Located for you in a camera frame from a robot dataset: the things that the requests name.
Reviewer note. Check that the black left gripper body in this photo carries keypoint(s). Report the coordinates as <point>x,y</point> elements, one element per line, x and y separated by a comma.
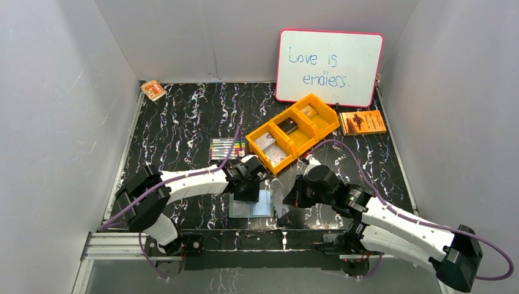
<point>248,188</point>

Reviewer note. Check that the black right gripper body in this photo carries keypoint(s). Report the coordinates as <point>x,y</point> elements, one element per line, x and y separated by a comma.
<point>306,195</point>

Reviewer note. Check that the orange plastic bin tray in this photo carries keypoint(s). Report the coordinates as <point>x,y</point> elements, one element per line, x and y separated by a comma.
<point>290,134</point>

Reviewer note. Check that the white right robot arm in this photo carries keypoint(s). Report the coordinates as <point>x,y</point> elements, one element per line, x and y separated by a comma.
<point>454,258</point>

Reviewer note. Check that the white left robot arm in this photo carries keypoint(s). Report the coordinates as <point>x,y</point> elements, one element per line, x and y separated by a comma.
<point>143,198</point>

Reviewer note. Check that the white silver card stack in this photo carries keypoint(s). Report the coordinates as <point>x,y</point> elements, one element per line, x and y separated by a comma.
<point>265,141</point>

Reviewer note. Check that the black VIP card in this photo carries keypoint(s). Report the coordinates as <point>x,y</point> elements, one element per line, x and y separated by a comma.
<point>288,126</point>

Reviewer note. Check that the gold VIP card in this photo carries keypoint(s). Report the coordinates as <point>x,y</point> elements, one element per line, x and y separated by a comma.
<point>309,111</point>

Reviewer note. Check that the small orange card pack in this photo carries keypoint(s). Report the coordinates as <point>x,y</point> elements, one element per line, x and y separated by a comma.
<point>153,90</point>

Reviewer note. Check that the coloured marker pen set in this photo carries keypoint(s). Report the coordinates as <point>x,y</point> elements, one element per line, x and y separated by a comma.
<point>220,147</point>

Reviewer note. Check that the orange booklet with black figure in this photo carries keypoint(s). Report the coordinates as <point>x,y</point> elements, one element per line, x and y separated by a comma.
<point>362,122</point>

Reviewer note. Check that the pink framed whiteboard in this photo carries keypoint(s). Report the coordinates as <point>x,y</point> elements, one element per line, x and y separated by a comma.
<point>338,67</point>

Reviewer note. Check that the black mounting base rail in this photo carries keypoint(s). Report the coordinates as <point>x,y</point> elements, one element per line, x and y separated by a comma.
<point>329,250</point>

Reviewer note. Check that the aluminium frame rail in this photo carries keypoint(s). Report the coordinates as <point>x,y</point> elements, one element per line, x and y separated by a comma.
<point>114,246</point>

